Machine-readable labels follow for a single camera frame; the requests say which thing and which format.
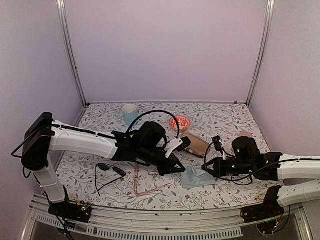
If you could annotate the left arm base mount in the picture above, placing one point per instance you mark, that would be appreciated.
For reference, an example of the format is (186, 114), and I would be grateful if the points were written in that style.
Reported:
(71, 211)

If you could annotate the brown striped glasses case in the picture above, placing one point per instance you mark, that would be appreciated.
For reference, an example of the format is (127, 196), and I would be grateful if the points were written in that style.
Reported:
(198, 146)

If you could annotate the black sunglasses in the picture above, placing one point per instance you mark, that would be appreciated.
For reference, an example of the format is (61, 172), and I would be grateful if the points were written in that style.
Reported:
(107, 168)

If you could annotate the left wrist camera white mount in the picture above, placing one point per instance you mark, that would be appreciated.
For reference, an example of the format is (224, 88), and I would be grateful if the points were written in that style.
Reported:
(177, 144)

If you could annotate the blue cleaning cloth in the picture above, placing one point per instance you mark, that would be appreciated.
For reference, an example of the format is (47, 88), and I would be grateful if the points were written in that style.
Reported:
(194, 177)

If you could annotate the light blue paper cup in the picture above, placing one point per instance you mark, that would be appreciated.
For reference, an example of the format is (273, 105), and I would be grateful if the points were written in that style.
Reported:
(130, 113)

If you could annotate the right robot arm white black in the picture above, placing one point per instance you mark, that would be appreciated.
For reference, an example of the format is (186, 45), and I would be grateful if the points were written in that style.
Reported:
(248, 162)

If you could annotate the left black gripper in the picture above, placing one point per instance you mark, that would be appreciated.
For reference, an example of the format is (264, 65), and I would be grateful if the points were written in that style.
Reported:
(169, 169)

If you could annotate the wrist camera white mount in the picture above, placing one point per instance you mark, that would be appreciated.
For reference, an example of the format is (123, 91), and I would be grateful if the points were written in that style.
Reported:
(219, 146)
(177, 144)

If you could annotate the left aluminium frame post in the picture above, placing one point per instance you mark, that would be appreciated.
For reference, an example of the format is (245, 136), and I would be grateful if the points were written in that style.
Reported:
(70, 53)

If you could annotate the pink translucent plastic cup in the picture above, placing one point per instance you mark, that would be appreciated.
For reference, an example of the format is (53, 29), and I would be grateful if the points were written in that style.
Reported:
(245, 133)

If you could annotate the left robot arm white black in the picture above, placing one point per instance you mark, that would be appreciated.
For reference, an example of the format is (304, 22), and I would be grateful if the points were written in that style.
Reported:
(147, 146)

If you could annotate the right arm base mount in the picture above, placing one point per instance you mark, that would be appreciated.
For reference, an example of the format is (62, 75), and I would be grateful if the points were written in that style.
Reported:
(268, 209)

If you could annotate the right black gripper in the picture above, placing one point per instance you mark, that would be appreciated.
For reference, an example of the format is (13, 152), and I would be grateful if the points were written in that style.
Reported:
(218, 170)

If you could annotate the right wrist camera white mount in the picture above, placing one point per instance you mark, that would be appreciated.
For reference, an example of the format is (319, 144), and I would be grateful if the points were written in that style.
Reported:
(219, 146)

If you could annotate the floral patterned table mat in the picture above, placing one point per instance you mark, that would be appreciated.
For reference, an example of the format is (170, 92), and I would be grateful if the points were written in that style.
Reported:
(89, 174)

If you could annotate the red patterned small bowl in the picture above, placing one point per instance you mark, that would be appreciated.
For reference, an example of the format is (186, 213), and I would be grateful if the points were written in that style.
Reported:
(184, 123)

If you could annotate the clear pink frame glasses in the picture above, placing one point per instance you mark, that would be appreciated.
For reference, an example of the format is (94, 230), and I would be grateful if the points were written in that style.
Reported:
(137, 177)

